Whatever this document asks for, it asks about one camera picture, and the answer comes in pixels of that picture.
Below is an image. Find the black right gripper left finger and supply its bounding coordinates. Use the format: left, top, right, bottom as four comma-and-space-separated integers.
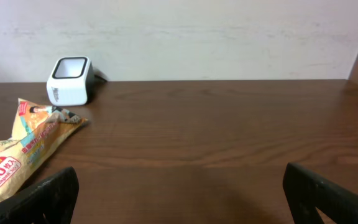
0, 167, 79, 224

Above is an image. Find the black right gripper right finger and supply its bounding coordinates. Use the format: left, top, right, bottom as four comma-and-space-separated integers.
283, 163, 358, 224

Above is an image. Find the white barcode scanner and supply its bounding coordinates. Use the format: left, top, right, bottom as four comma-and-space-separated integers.
46, 56, 94, 106

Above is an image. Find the large yellow wipes pack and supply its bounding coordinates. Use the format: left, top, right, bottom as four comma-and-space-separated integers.
0, 98, 88, 202

